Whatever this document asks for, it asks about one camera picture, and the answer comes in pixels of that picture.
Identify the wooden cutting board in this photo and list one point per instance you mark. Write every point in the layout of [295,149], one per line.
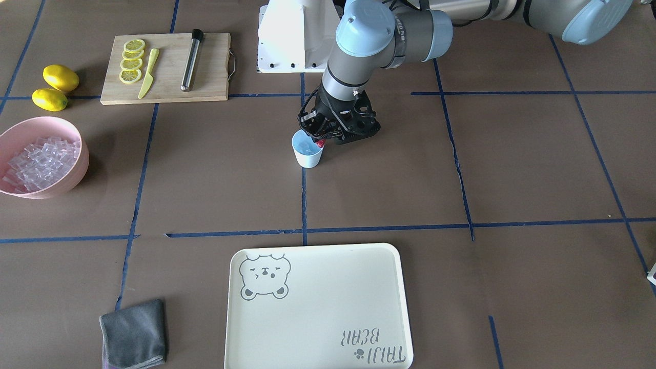
[209,83]

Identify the yellow plastic knife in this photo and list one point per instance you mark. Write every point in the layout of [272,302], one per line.
[148,78]

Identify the clear ice cube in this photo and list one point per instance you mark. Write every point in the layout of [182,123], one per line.
[308,148]

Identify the whole lemon far side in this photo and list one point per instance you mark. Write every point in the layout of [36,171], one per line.
[61,78]

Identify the light blue plastic cup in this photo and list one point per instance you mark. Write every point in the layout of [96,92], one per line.
[304,161]

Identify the lemon slices row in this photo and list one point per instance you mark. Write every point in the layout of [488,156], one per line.
[132,61]

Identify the grey folded cloth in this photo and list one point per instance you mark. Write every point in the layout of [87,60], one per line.
[135,337]

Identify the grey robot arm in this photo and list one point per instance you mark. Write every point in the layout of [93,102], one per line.
[371,35]

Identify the pink bowl of ice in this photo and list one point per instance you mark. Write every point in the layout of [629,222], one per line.
[42,157]

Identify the cream bear tray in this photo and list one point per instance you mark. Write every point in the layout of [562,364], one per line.
[322,306]

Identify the steel handled knife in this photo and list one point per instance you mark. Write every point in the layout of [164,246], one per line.
[197,36]

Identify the whole lemon near bowl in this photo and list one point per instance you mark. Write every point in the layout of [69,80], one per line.
[49,99]

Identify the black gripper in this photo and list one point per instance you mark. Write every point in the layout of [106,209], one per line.
[326,109]

